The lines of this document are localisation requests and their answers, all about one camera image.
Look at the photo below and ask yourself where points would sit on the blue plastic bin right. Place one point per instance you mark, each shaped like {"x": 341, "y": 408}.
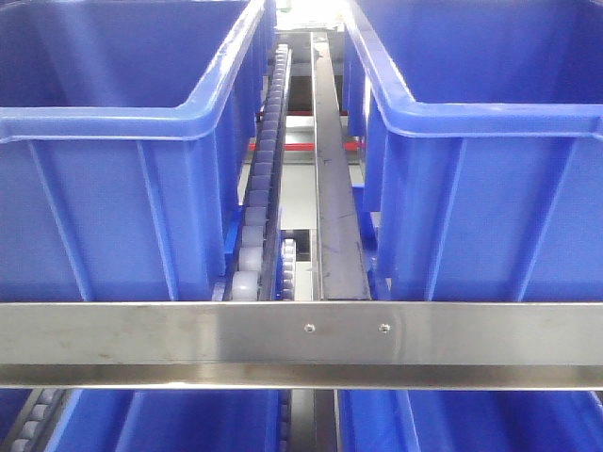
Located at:
{"x": 482, "y": 125}

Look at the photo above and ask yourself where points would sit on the blue plastic bin left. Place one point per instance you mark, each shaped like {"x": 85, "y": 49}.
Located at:
{"x": 123, "y": 129}

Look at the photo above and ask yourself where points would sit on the steel divider rail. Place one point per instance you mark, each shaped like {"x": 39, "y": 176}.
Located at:
{"x": 342, "y": 271}

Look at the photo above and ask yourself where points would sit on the white roller conveyor track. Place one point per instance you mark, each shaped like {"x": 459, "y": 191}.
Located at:
{"x": 257, "y": 249}

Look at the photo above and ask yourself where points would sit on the lower left blue bin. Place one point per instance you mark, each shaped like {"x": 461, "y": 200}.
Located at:
{"x": 169, "y": 420}

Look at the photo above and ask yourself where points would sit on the short inner roller track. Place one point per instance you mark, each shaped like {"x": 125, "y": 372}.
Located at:
{"x": 288, "y": 267}

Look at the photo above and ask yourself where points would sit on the stainless steel shelf rack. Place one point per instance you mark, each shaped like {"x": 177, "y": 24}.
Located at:
{"x": 322, "y": 345}

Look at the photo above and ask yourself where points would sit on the blue plastic bin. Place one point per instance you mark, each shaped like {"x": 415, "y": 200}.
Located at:
{"x": 123, "y": 129}
{"x": 482, "y": 125}

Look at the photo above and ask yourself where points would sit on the lower right blue bin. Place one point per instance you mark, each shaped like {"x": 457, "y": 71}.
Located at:
{"x": 398, "y": 420}

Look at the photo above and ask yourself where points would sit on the lower left roller track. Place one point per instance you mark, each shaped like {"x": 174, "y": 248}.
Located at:
{"x": 29, "y": 417}

